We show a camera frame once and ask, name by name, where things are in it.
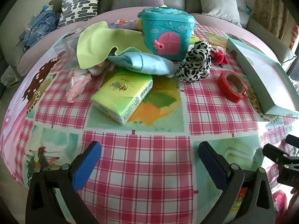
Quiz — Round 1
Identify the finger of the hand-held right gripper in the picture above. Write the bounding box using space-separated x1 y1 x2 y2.
262 143 291 167
286 134 299 149

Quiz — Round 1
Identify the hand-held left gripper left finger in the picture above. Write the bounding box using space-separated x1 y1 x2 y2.
26 141 102 224

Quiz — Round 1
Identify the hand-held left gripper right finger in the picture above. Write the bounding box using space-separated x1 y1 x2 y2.
198 141 275 224

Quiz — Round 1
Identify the teal cardboard tray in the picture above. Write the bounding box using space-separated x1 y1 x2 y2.
226 38 299 118

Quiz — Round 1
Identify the red tape roll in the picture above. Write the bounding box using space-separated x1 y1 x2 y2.
218 71 248 103

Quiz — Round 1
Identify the large green tissue pack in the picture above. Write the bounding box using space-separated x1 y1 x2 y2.
91 71 153 125

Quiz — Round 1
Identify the pale pink cloth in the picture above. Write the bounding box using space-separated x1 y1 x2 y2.
65 62 115 103

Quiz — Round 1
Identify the leopard print scrunchie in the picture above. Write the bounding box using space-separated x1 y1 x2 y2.
175 40 212 83

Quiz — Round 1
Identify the red hair tie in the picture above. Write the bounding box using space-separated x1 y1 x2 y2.
210 47 230 66

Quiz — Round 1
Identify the light blue cloth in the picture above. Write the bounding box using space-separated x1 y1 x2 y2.
107 51 177 78

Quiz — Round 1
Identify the yellow-green cloth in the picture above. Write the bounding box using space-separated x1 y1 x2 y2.
77 21 153 70

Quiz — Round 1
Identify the teal toy house box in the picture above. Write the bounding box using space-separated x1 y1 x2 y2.
140 7 196 62

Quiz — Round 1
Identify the pink plaid printed tablecloth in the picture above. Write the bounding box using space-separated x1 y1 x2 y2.
0 16 299 224

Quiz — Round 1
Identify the red hanging decoration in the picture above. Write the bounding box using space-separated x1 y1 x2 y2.
290 26 299 49

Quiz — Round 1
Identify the clear plastic box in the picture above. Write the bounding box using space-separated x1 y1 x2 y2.
54 31 82 70

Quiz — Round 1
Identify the white plastic bag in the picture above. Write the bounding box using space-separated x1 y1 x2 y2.
0 65 20 87

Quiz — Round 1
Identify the beige floral curtain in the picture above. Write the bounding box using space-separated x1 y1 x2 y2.
252 0 290 40

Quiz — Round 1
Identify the blue clothes pile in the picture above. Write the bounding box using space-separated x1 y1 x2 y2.
16 5 61 52

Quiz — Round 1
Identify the grey pillow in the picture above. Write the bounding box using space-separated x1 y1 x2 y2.
196 0 247 27

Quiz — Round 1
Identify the black white patterned pillow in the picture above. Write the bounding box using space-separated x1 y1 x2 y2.
57 0 102 28

